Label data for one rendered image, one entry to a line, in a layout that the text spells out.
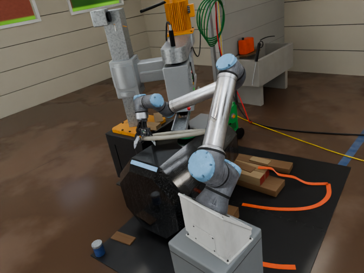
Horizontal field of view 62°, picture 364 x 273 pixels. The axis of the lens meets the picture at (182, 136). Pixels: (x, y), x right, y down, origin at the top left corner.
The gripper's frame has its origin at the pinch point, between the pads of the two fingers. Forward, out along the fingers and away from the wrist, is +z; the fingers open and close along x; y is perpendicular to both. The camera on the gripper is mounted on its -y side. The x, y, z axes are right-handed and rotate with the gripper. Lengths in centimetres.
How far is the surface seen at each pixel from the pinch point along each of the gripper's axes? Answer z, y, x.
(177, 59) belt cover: -66, -27, 43
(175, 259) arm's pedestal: 65, 41, 0
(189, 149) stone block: 12, -50, 55
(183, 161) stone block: 21, -41, 45
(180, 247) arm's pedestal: 55, 49, 1
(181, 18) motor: -115, -74, 71
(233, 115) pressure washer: -13, -165, 176
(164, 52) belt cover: -72, -31, 34
